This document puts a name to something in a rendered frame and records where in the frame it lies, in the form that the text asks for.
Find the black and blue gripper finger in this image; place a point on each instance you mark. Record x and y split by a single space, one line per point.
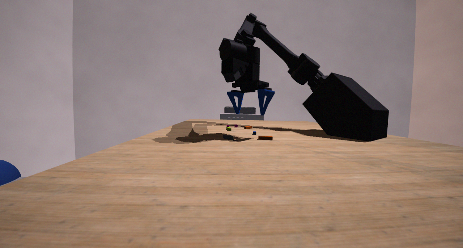
261 95
240 98

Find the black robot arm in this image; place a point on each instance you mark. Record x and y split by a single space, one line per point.
241 60

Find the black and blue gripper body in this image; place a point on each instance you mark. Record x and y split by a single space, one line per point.
250 86

